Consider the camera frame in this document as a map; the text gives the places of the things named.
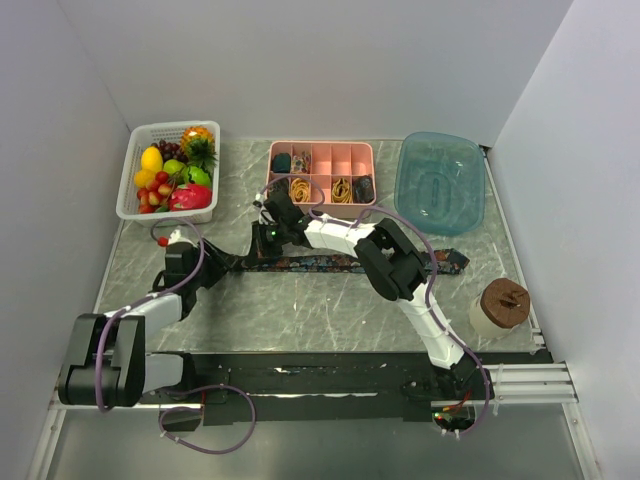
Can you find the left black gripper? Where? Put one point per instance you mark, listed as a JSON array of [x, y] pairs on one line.
[[220, 262]]

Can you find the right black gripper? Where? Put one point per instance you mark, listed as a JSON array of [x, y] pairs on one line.
[[260, 251]]

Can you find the dark floral patterned necktie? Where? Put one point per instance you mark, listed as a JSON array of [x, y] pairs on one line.
[[449, 262]]

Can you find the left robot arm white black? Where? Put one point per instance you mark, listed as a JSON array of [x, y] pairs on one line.
[[107, 364]]

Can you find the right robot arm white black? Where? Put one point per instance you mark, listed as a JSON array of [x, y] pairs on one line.
[[396, 270]]

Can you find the rolled dark patterned tie left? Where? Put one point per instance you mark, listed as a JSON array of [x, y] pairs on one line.
[[280, 185]]

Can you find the rolled dark patterned tie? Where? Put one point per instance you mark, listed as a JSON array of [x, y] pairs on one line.
[[280, 185], [363, 189]]

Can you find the rolled yellow tie left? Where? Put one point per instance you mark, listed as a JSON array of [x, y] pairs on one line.
[[300, 190]]

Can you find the rolled yellow tie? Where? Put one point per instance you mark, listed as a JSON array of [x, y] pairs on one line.
[[341, 191], [300, 190]]

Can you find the pink dragon fruit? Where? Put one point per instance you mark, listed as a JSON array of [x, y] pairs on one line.
[[190, 197]]

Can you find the rolled dark green tie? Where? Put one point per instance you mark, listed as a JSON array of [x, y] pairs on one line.
[[281, 163]]

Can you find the rolled yellow tie right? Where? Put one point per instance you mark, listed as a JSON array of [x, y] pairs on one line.
[[341, 191]]

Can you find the rolled colourful dotted tie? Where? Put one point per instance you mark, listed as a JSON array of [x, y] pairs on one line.
[[301, 164]]

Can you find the pink compartment organizer box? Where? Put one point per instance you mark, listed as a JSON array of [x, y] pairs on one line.
[[329, 161]]

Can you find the red cherry bunch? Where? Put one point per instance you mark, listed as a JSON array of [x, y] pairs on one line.
[[154, 197]]

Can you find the rolled dark patterned tie right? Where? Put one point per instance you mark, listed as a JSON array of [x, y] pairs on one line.
[[363, 189]]

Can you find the light green pear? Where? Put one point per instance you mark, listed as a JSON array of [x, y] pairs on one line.
[[173, 166]]

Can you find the yellow lemon lower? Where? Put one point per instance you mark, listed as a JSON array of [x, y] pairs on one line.
[[143, 177]]

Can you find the yellow lemon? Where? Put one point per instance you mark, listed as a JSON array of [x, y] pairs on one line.
[[143, 177], [152, 159]]

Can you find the dark purple grapes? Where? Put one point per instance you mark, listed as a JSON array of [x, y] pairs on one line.
[[170, 151]]

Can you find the orange pineapple with leaves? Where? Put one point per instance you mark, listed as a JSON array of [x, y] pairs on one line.
[[198, 145]]

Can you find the yellow lemon upper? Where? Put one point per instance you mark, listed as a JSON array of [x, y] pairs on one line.
[[152, 159]]

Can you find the white plastic fruit basket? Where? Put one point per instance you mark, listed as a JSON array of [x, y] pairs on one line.
[[141, 138]]

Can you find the teal translucent plastic tub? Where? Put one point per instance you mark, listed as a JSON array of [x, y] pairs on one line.
[[440, 183]]

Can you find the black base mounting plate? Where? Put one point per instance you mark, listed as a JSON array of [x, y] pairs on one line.
[[322, 386]]

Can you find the brown lidded white cup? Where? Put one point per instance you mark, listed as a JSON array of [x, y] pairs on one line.
[[500, 307]]

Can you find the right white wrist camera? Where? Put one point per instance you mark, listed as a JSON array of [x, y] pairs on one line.
[[264, 217]]

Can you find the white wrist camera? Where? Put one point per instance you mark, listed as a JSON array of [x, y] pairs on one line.
[[264, 217], [178, 235]]

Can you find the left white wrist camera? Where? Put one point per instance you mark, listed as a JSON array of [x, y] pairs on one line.
[[178, 235]]

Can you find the aluminium rail frame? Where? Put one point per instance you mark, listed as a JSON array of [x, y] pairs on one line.
[[516, 378]]

